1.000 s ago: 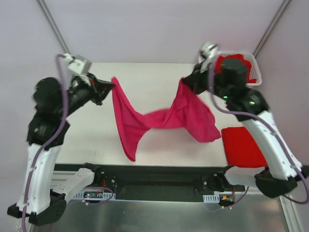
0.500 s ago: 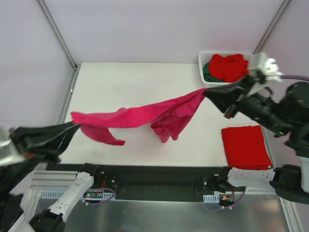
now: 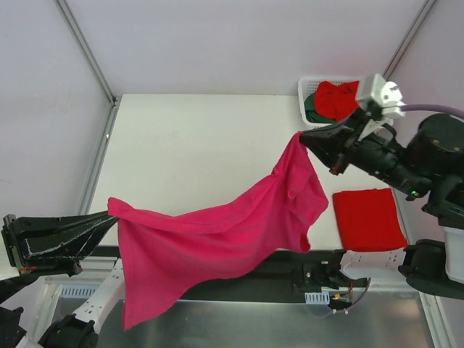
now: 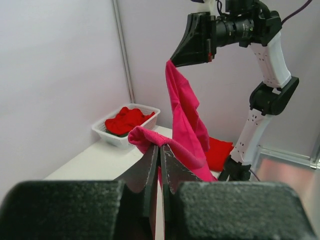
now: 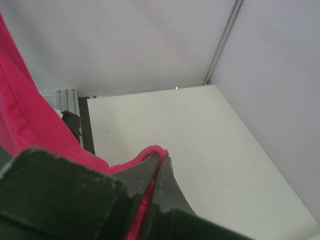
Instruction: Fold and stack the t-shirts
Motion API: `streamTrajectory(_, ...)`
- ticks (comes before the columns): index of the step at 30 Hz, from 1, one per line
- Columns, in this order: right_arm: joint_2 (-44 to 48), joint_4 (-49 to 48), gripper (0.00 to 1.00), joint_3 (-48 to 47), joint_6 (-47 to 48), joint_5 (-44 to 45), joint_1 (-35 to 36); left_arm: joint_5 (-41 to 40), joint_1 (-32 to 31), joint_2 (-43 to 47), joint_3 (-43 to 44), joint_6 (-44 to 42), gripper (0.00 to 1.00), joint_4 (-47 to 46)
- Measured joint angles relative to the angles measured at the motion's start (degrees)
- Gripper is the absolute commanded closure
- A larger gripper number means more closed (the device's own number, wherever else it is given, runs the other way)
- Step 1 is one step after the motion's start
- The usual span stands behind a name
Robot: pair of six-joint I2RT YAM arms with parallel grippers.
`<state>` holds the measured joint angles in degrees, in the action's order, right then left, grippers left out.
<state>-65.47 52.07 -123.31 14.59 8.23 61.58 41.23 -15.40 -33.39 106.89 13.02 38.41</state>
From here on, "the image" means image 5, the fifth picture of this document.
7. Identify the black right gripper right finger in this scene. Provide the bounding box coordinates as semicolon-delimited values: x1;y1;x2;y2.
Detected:
140;156;250;240

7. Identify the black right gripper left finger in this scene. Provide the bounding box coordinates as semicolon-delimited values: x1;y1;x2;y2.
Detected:
0;148;160;240

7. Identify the pink t shirt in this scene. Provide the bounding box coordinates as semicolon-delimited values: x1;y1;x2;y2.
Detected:
0;12;170;240

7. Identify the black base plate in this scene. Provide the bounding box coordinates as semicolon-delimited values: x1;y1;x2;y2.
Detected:
62;97;95;154

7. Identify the aluminium frame rail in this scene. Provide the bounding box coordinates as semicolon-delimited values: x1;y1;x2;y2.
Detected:
41;89;83;146

